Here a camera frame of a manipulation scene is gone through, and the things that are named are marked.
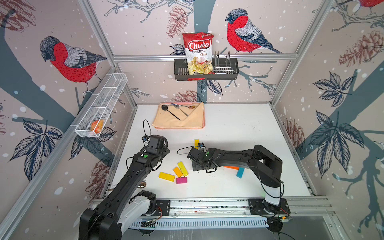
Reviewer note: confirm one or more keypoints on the magenta block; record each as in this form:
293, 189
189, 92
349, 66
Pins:
181, 180

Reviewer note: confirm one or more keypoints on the yellow long block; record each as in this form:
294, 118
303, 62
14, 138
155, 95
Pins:
167, 177

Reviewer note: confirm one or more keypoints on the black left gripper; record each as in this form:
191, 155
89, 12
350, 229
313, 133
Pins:
165, 149

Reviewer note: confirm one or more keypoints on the black ladle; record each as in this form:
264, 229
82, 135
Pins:
165, 108

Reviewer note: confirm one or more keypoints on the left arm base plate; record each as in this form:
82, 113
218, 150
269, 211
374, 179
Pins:
162, 208

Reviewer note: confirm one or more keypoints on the red cassava chips bag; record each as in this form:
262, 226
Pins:
199, 52

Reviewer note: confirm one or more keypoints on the teal long block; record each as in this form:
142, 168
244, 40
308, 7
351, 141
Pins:
240, 173

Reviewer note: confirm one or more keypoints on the black wire rack basket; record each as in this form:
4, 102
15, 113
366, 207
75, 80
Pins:
218, 68

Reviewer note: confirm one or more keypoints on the wooden spoon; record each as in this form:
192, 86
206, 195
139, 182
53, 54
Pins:
189, 106

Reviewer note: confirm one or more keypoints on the lime yellow block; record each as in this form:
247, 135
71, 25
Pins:
183, 169

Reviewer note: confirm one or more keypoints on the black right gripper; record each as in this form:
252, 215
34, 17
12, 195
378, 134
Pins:
195, 167

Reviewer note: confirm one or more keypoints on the white wire wall basket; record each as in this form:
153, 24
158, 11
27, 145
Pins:
102, 106

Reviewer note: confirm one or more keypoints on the beige folded cloth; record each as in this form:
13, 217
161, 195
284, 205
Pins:
177, 118

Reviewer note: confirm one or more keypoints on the orange small block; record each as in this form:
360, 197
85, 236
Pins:
178, 172

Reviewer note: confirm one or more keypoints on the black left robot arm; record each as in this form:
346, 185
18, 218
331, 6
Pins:
110, 219

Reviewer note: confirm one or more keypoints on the copper spoon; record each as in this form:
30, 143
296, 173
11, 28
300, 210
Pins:
142, 185

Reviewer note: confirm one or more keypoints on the orange fruit in basket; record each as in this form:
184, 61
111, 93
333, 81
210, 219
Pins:
97, 126

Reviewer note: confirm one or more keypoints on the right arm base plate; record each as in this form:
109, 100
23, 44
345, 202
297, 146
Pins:
260, 207

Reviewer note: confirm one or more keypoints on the aluminium rail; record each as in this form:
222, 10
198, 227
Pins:
239, 207

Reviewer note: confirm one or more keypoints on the orange long block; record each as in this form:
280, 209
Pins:
231, 167

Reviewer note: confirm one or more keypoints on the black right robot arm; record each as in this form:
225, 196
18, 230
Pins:
264, 164

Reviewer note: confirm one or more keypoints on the pink tray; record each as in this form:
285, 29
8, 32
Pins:
204, 120

